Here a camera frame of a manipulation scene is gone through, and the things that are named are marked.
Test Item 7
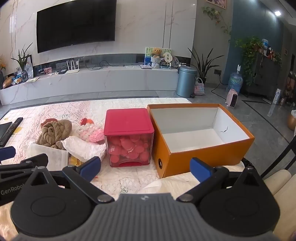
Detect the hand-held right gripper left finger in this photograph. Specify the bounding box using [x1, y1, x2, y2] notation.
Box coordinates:
[27, 157, 115, 204]

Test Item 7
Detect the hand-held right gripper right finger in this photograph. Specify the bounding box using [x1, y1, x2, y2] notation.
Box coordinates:
[176, 157, 267, 203]

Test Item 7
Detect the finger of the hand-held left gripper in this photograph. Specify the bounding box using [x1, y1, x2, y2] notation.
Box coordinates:
[0, 146, 16, 161]
[0, 153, 49, 179]

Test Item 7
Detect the orange cardboard box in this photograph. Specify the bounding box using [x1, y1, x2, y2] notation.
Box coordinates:
[147, 103, 255, 179]

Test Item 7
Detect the clear plastic packet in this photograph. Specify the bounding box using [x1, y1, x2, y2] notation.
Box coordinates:
[26, 142, 70, 168]

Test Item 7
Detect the brown knitted cloth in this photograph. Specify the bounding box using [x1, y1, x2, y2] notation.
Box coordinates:
[37, 119, 73, 151]

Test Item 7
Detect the white crumpled plastic bag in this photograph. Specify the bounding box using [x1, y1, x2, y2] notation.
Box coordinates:
[60, 136, 107, 163]

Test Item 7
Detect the black tablet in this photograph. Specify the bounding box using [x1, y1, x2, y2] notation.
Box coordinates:
[0, 122, 13, 141]

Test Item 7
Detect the black remote control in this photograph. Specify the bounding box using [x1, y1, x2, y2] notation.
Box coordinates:
[0, 117, 24, 147]

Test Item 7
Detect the pink knitted cloth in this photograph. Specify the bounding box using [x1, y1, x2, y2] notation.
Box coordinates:
[76, 118, 104, 143]

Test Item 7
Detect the white tissue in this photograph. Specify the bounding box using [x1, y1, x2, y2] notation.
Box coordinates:
[136, 179, 176, 194]

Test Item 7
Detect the red lidded clear container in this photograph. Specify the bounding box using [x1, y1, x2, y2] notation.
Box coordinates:
[103, 108, 155, 168]

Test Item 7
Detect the pink space heater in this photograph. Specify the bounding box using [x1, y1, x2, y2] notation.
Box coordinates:
[226, 89, 239, 108]

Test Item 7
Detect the pink woven bag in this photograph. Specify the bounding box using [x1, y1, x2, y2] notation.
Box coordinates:
[194, 77, 206, 96]

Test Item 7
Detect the white marble television console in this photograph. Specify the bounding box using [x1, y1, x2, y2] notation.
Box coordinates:
[0, 65, 184, 106]

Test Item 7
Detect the blue metal trash can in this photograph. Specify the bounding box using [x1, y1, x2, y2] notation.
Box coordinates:
[176, 65, 198, 98]

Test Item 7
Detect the slim potted plant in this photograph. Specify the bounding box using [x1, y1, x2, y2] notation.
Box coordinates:
[10, 43, 33, 80]

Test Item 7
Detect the blue water jug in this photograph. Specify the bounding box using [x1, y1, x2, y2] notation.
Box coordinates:
[228, 65, 243, 94]

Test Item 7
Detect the white router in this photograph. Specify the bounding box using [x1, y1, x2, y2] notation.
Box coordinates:
[65, 59, 80, 75]

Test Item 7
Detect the white standing board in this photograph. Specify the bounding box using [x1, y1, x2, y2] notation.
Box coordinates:
[268, 88, 282, 118]

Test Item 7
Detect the long-leaf potted plant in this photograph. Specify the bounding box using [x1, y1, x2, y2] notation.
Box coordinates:
[187, 47, 225, 85]

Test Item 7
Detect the golden pot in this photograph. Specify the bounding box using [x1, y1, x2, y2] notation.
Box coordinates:
[287, 110, 296, 131]

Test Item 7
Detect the dark cabinet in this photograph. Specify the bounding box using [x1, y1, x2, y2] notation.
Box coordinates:
[247, 53, 283, 99]

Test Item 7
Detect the painted picture board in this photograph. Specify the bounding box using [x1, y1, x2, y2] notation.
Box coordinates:
[145, 47, 172, 67]

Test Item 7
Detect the leafy pothos plant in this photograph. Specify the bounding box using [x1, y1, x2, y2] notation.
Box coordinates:
[234, 36, 264, 87]

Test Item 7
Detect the hanging vine plant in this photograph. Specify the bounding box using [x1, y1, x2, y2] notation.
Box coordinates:
[201, 6, 232, 38]

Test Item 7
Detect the black floor cable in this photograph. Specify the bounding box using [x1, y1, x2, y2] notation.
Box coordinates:
[211, 70, 228, 103]

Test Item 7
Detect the black chair frame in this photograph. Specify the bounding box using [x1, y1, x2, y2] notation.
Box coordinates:
[261, 136, 296, 179]

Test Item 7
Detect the black wall television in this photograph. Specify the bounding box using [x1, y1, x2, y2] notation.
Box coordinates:
[36, 0, 117, 54]

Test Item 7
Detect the framed wall picture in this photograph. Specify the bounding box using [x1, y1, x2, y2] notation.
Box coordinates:
[206, 0, 227, 10]

